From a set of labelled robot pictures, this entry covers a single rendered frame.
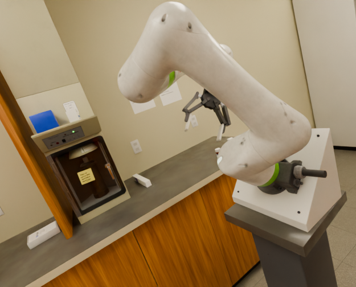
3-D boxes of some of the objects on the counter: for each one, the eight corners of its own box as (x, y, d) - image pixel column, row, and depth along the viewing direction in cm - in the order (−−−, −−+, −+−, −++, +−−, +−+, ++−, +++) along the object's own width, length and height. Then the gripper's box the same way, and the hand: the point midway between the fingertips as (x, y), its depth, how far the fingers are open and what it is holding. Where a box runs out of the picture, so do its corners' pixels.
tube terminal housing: (79, 210, 143) (24, 105, 126) (122, 188, 156) (78, 89, 139) (81, 224, 121) (15, 99, 104) (131, 197, 134) (80, 81, 117)
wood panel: (68, 208, 153) (-38, 10, 122) (72, 206, 154) (-32, 9, 123) (66, 240, 110) (-99, -57, 78) (72, 236, 111) (-88, -57, 79)
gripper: (187, 72, 78) (174, 123, 73) (245, 93, 83) (236, 143, 78) (182, 81, 86) (170, 128, 80) (236, 100, 90) (226, 146, 85)
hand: (203, 133), depth 79 cm, fingers open, 13 cm apart
